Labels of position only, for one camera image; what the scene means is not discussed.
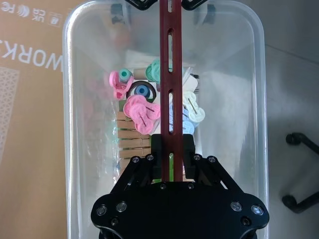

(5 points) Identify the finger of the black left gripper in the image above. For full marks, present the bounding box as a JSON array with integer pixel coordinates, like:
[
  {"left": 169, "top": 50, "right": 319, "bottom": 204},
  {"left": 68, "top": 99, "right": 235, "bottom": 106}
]
[
  {"left": 181, "top": 0, "right": 209, "bottom": 11},
  {"left": 124, "top": 0, "right": 159, "bottom": 11}
]

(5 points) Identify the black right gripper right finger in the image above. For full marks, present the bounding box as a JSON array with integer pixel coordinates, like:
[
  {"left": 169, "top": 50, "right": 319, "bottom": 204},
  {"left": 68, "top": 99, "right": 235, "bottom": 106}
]
[{"left": 183, "top": 133, "right": 247, "bottom": 195}]

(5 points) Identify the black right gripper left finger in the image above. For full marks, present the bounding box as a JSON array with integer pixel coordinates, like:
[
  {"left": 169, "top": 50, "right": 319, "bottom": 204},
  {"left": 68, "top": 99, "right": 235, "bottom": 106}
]
[{"left": 109, "top": 133, "right": 163, "bottom": 195}]

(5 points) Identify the dark red slotted bar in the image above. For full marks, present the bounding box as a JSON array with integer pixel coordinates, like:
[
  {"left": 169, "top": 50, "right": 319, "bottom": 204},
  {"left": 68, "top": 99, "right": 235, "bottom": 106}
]
[{"left": 159, "top": 0, "right": 184, "bottom": 184}]

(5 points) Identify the wooden clothes pegs card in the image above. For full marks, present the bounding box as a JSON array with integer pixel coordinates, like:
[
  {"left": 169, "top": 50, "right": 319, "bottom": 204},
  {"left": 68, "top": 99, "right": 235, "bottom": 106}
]
[{"left": 116, "top": 109, "right": 152, "bottom": 175}]

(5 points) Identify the light blue knot clip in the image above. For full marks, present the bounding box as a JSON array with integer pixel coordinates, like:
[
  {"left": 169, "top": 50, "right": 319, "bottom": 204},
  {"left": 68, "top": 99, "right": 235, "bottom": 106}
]
[{"left": 168, "top": 104, "right": 197, "bottom": 134}]

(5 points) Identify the pink knot clip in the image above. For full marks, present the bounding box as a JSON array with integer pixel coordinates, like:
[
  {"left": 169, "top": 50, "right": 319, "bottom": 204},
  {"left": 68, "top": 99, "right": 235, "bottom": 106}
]
[{"left": 123, "top": 95, "right": 161, "bottom": 134}]

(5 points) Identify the cream knot clip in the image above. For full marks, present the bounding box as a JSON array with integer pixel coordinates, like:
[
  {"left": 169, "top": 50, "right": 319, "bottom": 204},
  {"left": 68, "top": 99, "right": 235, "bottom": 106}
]
[{"left": 182, "top": 91, "right": 206, "bottom": 123}]

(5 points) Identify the mint green knot clip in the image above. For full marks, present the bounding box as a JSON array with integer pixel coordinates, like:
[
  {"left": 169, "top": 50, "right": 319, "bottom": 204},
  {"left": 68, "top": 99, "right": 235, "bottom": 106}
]
[{"left": 145, "top": 59, "right": 173, "bottom": 83}]

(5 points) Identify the beige wooden spool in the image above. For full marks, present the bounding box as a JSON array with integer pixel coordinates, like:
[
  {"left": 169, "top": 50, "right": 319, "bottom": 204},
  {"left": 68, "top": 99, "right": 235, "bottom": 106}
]
[{"left": 133, "top": 69, "right": 148, "bottom": 81}]

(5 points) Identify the clear plastic storage bin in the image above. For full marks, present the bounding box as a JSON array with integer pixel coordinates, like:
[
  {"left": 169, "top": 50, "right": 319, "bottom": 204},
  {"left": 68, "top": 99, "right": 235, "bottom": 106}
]
[{"left": 62, "top": 0, "right": 270, "bottom": 239}]

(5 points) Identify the blue thread spool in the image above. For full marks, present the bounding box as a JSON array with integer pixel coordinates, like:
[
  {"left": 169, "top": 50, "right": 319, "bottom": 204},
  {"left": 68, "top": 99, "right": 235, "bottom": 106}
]
[{"left": 134, "top": 85, "right": 151, "bottom": 97}]

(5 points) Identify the teal thread spool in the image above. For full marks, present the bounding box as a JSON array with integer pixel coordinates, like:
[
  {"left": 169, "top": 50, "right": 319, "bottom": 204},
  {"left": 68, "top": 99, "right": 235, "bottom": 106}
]
[{"left": 119, "top": 69, "right": 133, "bottom": 83}]

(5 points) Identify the white paper packet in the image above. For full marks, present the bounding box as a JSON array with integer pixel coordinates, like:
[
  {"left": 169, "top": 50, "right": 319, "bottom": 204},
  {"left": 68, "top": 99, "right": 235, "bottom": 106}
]
[{"left": 182, "top": 67, "right": 200, "bottom": 94}]

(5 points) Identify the brown tape roll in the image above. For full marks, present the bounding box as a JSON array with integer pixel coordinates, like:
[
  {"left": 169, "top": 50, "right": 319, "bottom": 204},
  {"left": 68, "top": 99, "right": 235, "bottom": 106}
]
[{"left": 126, "top": 80, "right": 158, "bottom": 103}]

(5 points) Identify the pink plastic clothes peg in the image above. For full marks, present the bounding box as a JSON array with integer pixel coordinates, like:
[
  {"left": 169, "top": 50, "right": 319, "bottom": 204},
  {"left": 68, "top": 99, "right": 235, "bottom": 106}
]
[{"left": 109, "top": 70, "right": 134, "bottom": 99}]

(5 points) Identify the brown printed cardboard box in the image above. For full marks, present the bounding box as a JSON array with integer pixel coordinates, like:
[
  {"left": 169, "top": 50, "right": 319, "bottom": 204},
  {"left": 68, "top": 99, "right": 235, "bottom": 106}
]
[{"left": 0, "top": 0, "right": 93, "bottom": 239}]

